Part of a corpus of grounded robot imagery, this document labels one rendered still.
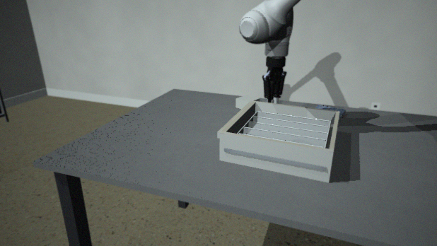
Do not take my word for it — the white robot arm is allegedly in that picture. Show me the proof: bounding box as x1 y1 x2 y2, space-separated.
239 0 300 59

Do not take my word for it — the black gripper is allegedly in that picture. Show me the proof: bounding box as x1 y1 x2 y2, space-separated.
262 57 286 104

